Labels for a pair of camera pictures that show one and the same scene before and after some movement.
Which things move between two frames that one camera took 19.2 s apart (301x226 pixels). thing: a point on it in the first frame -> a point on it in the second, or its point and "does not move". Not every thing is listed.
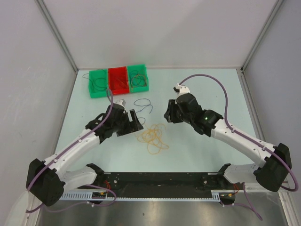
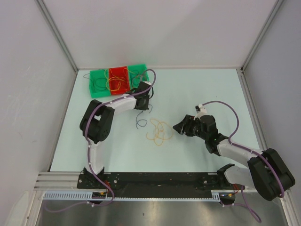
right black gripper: x=169 y=114 -> x=185 y=125
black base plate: x=162 y=184 does not move
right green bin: x=138 y=78 does not move
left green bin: x=98 y=83 does not move
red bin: x=118 y=80 does not move
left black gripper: x=131 y=126 -> x=145 y=107
